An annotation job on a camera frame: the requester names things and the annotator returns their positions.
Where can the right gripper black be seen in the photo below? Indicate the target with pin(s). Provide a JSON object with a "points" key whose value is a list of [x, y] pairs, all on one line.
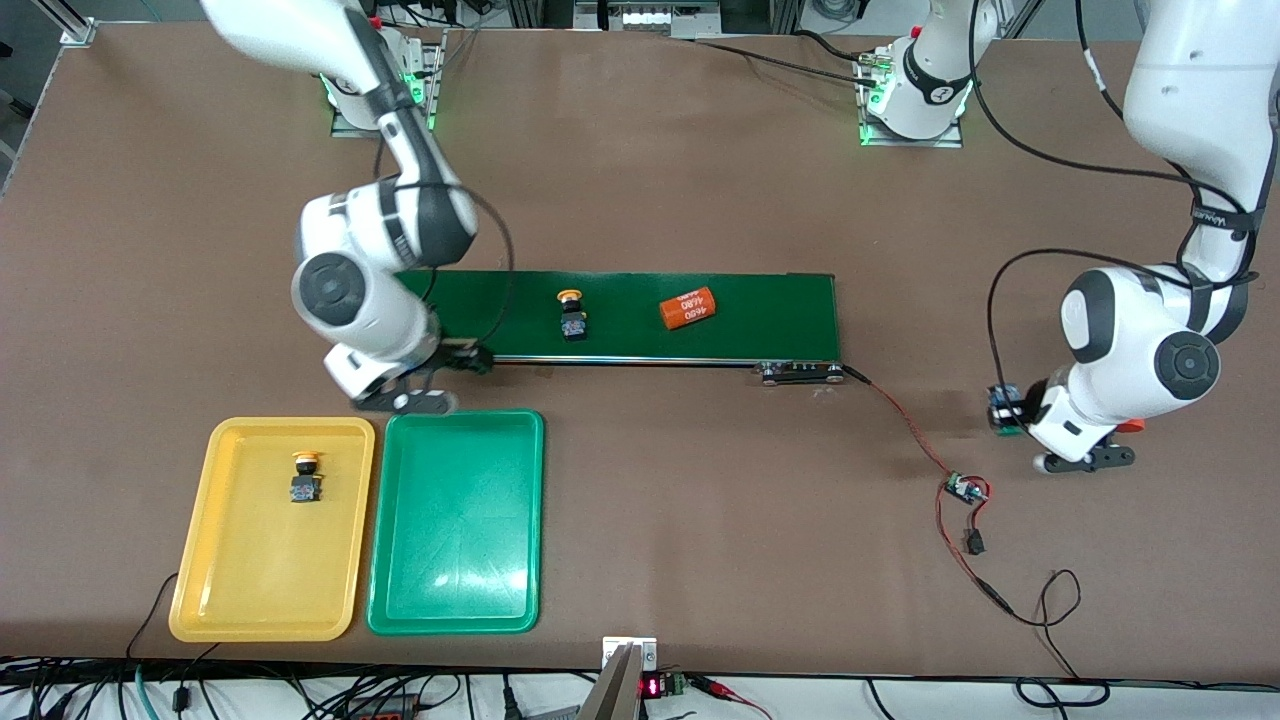
{"points": [[470, 360]]}

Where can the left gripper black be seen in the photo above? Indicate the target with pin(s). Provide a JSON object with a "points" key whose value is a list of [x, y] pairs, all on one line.
{"points": [[1003, 409]]}

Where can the green push button switch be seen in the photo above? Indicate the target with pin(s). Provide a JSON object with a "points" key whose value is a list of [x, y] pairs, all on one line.
{"points": [[1006, 390]]}

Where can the yellow push button switch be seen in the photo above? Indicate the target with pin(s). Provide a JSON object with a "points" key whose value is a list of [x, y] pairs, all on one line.
{"points": [[574, 325], [305, 487]]}

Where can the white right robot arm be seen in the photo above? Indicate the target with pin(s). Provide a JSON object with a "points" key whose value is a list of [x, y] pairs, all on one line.
{"points": [[340, 290]]}

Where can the small motor controller board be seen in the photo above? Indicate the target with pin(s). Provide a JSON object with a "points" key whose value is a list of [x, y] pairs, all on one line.
{"points": [[965, 489]]}

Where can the green plastic tray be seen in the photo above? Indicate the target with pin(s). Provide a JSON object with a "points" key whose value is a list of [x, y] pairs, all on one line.
{"points": [[455, 525]]}

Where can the green conveyor belt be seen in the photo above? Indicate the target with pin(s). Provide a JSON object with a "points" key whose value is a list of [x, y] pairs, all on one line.
{"points": [[770, 320]]}

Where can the yellow plastic tray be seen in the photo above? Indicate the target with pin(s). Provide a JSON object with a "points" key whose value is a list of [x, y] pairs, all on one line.
{"points": [[250, 570]]}

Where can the black red power strip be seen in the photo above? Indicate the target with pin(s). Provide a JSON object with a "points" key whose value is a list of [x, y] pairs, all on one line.
{"points": [[385, 708]]}

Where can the grey metal bar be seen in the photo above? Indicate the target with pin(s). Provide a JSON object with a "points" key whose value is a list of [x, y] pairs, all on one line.
{"points": [[610, 695]]}

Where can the red digit display module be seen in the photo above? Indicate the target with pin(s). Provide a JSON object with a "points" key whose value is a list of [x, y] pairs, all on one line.
{"points": [[651, 687]]}

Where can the white device with ports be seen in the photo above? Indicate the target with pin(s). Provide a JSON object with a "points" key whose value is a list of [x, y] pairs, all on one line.
{"points": [[645, 18]]}

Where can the red clip lead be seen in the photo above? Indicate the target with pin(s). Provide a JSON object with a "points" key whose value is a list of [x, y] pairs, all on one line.
{"points": [[722, 689]]}

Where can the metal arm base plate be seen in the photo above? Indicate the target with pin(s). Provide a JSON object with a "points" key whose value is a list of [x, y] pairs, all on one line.
{"points": [[910, 142], [340, 126]]}

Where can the small metal bracket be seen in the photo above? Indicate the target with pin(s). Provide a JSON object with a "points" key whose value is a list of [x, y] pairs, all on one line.
{"points": [[645, 652]]}

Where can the aluminium frame profile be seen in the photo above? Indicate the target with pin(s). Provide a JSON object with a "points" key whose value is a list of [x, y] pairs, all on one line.
{"points": [[75, 30]]}

